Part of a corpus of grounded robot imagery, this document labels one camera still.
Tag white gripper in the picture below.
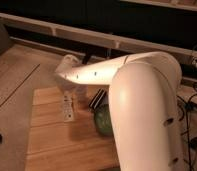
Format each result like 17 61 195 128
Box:
55 54 88 101

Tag small clear plastic bottle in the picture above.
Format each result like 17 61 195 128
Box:
62 92 75 122

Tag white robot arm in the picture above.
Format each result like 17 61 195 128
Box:
55 51 185 171

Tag black striped box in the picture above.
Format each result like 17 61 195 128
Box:
89 89 107 109

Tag dark green bowl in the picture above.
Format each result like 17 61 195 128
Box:
94 104 113 136

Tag wooden board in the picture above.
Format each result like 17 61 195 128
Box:
25 87 119 171

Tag long white wall rail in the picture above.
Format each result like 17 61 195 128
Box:
0 12 197 57

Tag black cables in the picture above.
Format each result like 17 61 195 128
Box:
177 41 197 171

